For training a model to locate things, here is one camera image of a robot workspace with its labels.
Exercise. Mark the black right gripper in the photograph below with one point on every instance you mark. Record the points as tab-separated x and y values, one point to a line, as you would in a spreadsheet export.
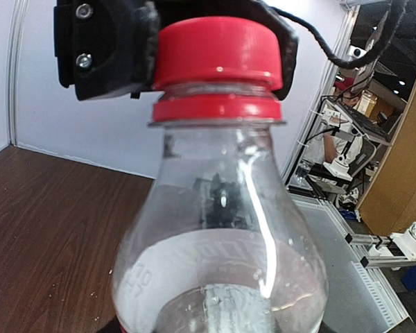
106	49

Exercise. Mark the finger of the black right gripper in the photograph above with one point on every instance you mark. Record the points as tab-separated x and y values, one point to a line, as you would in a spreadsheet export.
288	45

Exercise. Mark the red soda bottle cap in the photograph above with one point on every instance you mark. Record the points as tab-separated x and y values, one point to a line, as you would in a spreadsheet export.
218	49

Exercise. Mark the red label soda bottle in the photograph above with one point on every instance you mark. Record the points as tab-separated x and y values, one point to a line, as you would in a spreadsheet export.
219	245

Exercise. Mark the left aluminium frame post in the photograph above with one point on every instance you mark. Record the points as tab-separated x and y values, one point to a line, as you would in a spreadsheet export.
19	11

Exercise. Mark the aluminium front rail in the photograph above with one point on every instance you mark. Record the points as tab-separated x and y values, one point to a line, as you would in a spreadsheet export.
361	298

